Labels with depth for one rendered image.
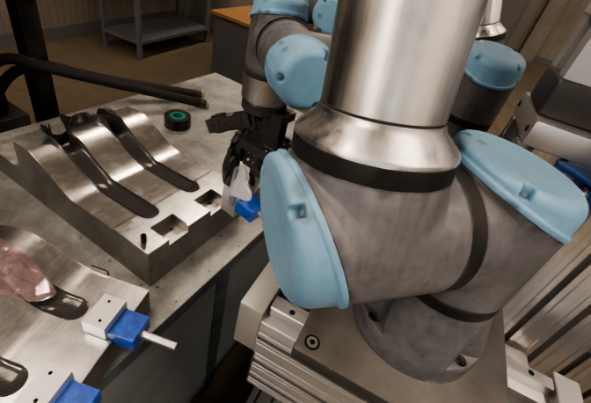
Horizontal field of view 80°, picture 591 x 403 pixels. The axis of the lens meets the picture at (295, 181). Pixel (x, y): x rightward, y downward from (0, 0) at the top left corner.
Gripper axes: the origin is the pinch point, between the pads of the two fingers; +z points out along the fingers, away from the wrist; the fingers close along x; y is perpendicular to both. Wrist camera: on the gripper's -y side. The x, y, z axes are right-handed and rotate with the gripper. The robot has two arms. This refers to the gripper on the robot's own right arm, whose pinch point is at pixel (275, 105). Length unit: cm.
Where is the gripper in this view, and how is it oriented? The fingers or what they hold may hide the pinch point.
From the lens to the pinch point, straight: 104.1
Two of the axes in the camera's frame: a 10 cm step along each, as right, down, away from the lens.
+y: 9.2, 3.5, -1.5
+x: 3.2, -5.1, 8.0
